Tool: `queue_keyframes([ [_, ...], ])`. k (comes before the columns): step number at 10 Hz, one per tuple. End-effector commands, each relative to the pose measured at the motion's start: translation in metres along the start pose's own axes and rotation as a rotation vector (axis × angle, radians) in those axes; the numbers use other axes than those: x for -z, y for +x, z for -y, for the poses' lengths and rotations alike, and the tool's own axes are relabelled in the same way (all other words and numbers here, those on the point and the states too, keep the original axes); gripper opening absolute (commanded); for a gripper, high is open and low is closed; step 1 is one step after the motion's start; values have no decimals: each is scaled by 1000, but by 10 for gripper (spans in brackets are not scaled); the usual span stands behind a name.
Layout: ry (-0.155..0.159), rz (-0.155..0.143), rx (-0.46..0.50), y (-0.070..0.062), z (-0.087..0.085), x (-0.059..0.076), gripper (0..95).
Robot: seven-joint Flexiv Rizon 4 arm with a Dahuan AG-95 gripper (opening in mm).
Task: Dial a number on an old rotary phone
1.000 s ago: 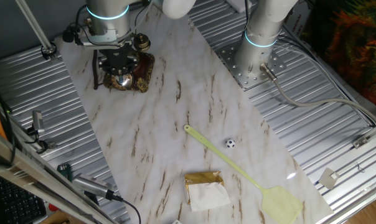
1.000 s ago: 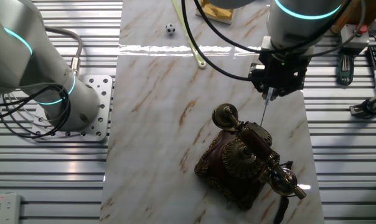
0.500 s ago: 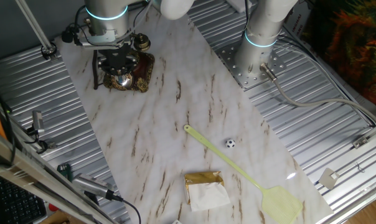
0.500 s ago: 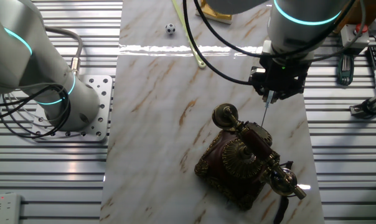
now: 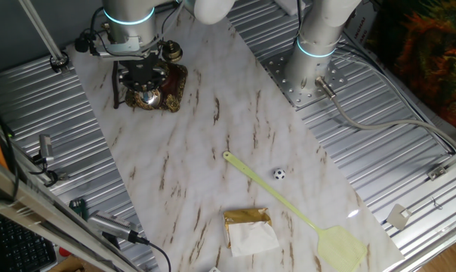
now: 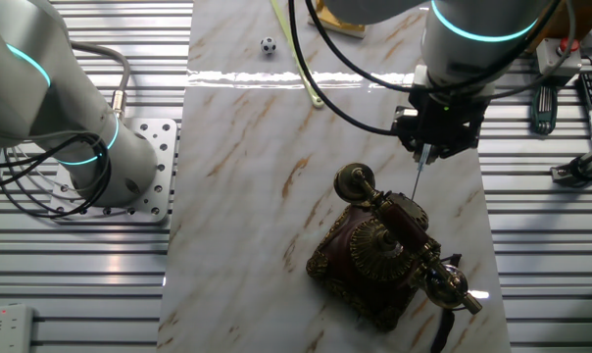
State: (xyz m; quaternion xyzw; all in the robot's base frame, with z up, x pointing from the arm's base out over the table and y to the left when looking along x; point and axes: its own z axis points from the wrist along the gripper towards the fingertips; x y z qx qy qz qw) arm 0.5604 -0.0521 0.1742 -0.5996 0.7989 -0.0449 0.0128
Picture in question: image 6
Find brass and maroon phone handset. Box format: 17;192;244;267
332;162;484;316

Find yellow-green fly swatter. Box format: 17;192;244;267
270;0;326;110

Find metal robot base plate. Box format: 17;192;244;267
48;117;179;226

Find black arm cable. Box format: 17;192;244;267
287;0;567;138

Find red emergency stop button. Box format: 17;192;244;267
535;35;582;79

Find black cable bundle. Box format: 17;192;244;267
0;130;114;220

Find thick grey robot cable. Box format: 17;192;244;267
69;40;132;120

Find vintage brass rotary phone base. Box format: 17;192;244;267
305;193;443;332

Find green hex key holder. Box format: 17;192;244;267
529;82;561;136

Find small silver camera on mount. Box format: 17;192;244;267
549;150;592;188

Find white power strip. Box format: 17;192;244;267
0;303;35;353

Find small blue-handled screwdriver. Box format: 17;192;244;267
410;143;433;202

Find gold tissue pack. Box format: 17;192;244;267
307;0;369;40

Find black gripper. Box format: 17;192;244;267
391;89;489;164

